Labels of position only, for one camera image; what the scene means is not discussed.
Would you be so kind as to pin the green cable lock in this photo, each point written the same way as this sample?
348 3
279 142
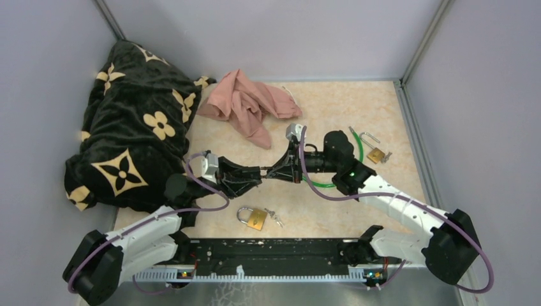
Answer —
325 186

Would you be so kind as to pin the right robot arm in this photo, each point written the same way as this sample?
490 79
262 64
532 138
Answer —
445 242

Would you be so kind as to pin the brass padlock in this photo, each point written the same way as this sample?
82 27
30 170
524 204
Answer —
376 155
255 218

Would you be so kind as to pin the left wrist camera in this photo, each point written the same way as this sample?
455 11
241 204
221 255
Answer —
210 167

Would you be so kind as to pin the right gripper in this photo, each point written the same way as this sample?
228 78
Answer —
291 173

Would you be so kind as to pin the black floral blanket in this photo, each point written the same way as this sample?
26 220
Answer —
134 131

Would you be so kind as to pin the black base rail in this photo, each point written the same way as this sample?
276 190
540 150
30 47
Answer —
275 256

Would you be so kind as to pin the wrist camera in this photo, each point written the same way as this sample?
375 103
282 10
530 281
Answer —
210 167
294 131

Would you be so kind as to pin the pink cloth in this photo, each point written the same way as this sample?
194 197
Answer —
245 103

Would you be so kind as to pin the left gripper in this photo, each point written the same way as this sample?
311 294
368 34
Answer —
231 183

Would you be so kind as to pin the brass padlock on cable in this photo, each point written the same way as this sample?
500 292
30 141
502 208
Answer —
376 155

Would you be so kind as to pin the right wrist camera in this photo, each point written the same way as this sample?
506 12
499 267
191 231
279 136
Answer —
294 131

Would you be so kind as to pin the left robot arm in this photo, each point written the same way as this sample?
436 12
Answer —
103 261

